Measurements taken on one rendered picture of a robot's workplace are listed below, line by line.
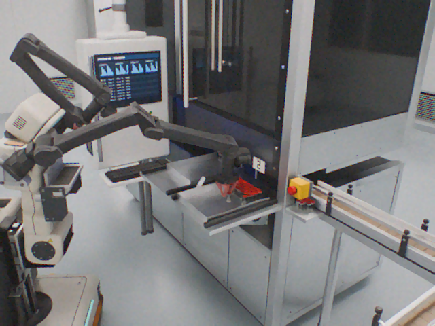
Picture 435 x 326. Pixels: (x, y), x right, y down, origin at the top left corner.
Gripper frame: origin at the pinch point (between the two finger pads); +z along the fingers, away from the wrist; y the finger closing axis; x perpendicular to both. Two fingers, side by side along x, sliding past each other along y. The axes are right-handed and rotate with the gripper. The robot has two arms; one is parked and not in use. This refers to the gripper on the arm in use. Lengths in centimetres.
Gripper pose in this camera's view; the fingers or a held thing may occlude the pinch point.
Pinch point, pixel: (226, 193)
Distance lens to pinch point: 176.9
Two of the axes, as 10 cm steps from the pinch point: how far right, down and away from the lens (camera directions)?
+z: -0.2, 9.2, 3.9
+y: 6.6, -2.8, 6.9
